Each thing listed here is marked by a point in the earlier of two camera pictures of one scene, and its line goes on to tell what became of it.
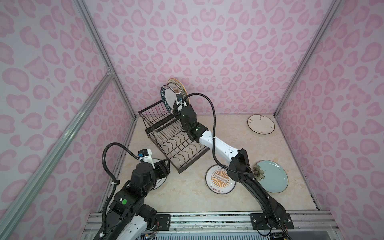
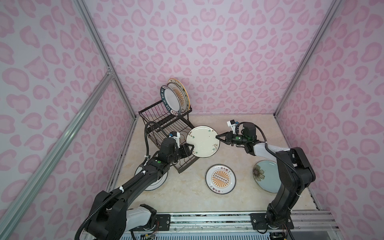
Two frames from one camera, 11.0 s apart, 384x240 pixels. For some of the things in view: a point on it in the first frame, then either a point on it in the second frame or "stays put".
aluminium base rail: [313, 222] stays put
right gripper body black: [180, 114] to [238, 139]
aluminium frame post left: [98, 41] stays put
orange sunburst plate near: [217, 180] stays put
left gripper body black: [160, 171] to [182, 152]
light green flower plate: [271, 176] stays put
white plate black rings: [161, 181] stays put
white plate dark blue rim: [169, 96] stays put
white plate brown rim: [261, 124] to [203, 138]
